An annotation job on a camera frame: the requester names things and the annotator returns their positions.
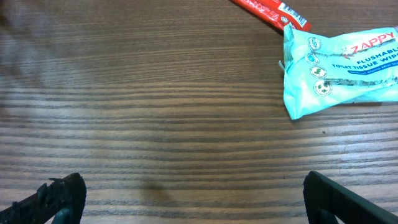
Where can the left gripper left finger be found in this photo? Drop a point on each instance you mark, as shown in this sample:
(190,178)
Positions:
(63,201)

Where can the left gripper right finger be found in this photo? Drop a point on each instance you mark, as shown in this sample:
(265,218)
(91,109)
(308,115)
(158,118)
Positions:
(329,202)

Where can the teal tissue packet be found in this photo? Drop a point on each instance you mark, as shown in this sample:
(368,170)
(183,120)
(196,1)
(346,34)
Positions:
(321,72)

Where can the red stick packet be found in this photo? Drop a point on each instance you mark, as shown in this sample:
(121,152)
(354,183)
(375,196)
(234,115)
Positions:
(276,13)

